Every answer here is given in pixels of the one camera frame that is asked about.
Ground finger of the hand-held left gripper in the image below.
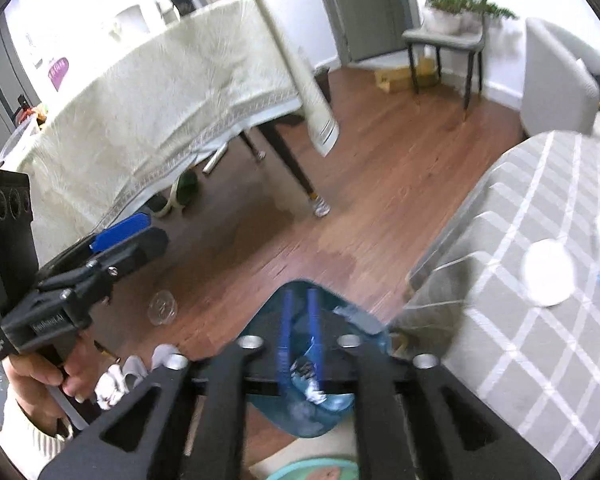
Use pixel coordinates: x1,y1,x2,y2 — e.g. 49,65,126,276
35,230,170,311
40,212,152,273

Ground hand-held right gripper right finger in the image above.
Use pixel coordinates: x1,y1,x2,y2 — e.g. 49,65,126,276
307,287,563,480

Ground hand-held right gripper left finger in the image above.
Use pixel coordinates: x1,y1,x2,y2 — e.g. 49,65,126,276
37,287,293,480

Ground foil wrapper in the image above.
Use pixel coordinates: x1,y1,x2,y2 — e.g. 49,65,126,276
290,355,331,403

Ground teal plastic bin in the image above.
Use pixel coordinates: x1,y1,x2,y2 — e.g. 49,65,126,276
240,279,393,438

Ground person's left forearm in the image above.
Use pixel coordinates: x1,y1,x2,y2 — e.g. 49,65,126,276
0,395,76,480

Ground person's left hand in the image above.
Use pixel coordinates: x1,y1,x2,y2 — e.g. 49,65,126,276
2,334,105,433

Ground clear plastic cup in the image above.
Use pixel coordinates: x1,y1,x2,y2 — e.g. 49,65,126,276
148,290,178,325

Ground black gold-tipped chair leg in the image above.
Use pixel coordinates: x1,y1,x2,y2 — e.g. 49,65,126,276
94,341,122,362

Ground silver rolled tube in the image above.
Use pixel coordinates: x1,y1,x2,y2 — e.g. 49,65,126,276
202,142,228,177

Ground clear plastic bowl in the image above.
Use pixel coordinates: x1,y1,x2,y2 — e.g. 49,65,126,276
0,112,41,163

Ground white socks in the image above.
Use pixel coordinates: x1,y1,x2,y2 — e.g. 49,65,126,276
94,364,131,410

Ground cream patterned tablecloth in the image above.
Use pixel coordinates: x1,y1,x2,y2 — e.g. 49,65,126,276
17,0,341,261

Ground purple label sign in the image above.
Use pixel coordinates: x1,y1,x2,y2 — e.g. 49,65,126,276
47,57,71,92

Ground dark wooden table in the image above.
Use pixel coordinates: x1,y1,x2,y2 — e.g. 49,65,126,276
237,110,331,218

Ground dark grey cabinet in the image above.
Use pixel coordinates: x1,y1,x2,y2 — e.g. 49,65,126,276
0,20,41,161

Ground grey checked blanket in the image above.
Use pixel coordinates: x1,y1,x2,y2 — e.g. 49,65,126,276
405,130,600,466

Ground white round lid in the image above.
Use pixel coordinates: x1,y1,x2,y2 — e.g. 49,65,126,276
522,239,576,307

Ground flat cardboard box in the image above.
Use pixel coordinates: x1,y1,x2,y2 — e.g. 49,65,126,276
375,57,441,93

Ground grey dining chair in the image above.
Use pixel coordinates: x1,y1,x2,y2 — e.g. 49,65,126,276
402,0,486,111

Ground grey door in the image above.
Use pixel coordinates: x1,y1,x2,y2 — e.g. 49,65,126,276
310,0,423,63

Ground potted green plant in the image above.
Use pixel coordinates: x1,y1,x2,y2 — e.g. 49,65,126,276
425,0,520,37

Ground light grey armchair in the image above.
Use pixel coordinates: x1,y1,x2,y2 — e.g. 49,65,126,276
522,17,600,136

